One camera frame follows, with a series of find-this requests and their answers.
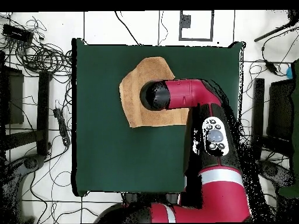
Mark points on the tan terry cloth towel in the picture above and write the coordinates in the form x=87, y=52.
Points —
x=151, y=70

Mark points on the dark green table cloth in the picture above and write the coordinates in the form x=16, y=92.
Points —
x=105, y=163

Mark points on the black power adapter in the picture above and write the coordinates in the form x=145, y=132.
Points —
x=271, y=67

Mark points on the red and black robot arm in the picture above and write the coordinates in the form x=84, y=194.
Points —
x=186, y=93

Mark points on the black metal stand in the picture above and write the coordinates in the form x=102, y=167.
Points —
x=258, y=105
x=43, y=105

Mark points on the grey pedestal leg round foot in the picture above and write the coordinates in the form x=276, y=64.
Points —
x=30, y=162
x=275, y=172

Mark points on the black power strip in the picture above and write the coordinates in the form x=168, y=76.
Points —
x=62, y=127

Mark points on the small blue object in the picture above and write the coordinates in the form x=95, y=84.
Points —
x=290, y=72

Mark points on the black electronics box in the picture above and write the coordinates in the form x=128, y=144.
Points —
x=17, y=34

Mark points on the grey square frame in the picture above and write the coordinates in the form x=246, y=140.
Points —
x=196, y=39

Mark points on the dark grey square tag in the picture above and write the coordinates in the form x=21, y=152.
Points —
x=185, y=21

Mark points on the black tripod rod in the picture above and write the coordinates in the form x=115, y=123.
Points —
x=268, y=34

